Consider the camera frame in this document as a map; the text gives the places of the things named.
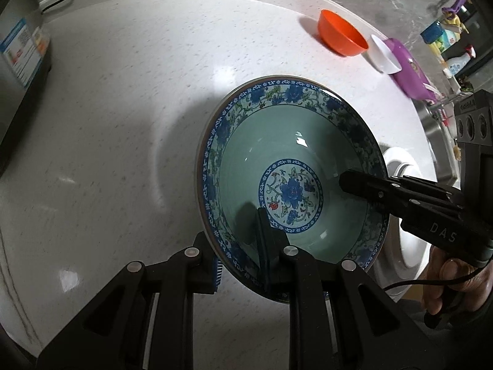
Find large white plate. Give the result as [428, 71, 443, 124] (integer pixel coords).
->
[369, 145, 430, 288]

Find blue floral green bowl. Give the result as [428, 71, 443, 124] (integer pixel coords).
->
[196, 75, 389, 302]

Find small white bowl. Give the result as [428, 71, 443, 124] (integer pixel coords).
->
[368, 34, 402, 74]

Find orange plastic bowl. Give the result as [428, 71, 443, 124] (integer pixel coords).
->
[318, 9, 369, 57]

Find person right hand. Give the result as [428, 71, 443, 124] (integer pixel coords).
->
[421, 246, 492, 315]

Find stainless steel sink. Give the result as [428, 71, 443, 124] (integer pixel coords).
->
[412, 99, 460, 186]

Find chrome sink faucet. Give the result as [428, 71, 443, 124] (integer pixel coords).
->
[427, 98, 454, 125]

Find purple plastic basin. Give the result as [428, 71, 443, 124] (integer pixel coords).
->
[384, 38, 437, 102]

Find white spray bottle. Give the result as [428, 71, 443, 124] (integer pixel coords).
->
[446, 44, 476, 76]

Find yellow dish soap bottle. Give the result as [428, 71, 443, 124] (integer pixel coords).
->
[429, 14, 469, 55]

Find purple hanging utensil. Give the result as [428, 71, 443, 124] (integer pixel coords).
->
[441, 0, 468, 16]

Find stainless steel rice cooker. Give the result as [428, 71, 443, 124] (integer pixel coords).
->
[1, 0, 52, 171]

